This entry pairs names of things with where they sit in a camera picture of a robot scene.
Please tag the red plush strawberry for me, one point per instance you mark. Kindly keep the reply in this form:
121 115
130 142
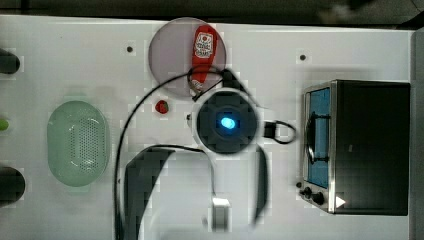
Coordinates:
162 107

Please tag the silver black toaster oven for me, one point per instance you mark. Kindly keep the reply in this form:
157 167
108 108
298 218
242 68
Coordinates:
356 147

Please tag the red ketchup bottle toy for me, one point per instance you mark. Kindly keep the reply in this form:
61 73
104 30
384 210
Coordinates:
204 51

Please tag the black cylinder post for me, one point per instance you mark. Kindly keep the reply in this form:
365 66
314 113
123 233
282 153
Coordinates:
12 186
9 63

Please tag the light green perforated colander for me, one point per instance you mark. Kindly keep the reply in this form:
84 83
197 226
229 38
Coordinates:
78 142

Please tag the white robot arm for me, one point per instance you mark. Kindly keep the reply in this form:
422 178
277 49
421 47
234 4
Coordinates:
215 189

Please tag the green small object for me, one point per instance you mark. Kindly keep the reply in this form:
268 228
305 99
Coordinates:
4 124

